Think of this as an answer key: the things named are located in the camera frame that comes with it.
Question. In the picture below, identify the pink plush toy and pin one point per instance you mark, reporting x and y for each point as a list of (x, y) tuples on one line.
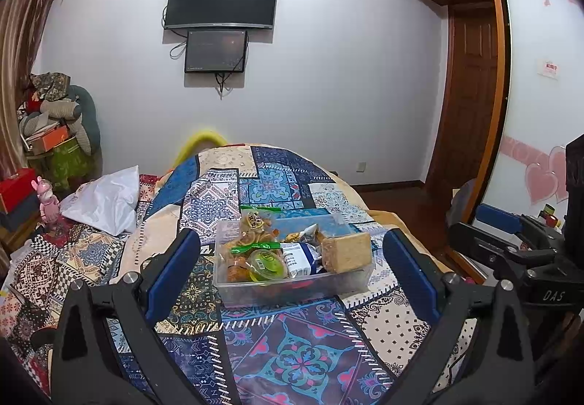
[(48, 204)]

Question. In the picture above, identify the white heart sticker wardrobe door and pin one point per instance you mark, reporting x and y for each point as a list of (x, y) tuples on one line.
[(538, 122)]

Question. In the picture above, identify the red snack packet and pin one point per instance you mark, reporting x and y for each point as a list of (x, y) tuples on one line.
[(303, 284)]

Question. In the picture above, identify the blue white snack packet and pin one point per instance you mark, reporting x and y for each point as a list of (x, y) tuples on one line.
[(299, 261)]

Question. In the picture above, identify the green jelly cup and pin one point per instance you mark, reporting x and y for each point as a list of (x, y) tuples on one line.
[(267, 263)]

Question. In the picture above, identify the striped brown curtain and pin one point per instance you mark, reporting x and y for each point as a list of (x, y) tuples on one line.
[(23, 44)]

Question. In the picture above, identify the brown wooden door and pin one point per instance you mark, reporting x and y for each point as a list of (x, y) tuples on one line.
[(470, 104)]

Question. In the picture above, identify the orange box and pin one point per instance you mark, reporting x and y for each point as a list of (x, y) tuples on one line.
[(50, 139)]

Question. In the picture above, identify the yellow foam tube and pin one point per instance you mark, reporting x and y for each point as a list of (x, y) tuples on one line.
[(200, 136)]

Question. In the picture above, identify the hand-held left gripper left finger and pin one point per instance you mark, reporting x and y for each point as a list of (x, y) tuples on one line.
[(175, 268)]

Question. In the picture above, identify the dark blue box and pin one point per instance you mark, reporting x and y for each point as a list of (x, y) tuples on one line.
[(20, 218)]

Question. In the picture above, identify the green candy wrapper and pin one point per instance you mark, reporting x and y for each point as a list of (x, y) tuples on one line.
[(255, 246)]

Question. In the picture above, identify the white red door sticker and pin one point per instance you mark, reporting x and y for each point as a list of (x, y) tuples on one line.
[(550, 67)]

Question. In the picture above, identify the small black monitor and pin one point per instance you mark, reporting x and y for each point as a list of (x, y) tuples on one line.
[(214, 51)]

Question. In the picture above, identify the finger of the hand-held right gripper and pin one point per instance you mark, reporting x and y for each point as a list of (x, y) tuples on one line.
[(497, 219), (483, 245)]

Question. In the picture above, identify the pile of grey cushions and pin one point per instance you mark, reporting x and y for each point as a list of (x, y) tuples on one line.
[(68, 111)]

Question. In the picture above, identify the brown cake block packet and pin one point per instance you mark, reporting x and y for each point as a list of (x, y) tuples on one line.
[(346, 252)]

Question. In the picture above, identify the clear plastic container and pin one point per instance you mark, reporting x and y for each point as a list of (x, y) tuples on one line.
[(292, 294)]

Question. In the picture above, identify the white wall socket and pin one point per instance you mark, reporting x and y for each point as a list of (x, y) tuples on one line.
[(361, 166)]

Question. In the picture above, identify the green patterned box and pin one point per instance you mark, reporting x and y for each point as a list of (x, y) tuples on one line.
[(70, 161)]

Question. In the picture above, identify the zip bag with green top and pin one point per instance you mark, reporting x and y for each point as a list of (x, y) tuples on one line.
[(255, 227)]

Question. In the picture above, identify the red box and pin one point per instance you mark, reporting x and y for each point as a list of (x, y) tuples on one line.
[(16, 190)]

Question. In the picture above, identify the white plastic bag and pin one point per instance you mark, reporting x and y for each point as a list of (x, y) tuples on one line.
[(109, 199)]

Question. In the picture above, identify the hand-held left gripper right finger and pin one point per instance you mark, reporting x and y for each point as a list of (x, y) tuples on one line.
[(410, 270)]

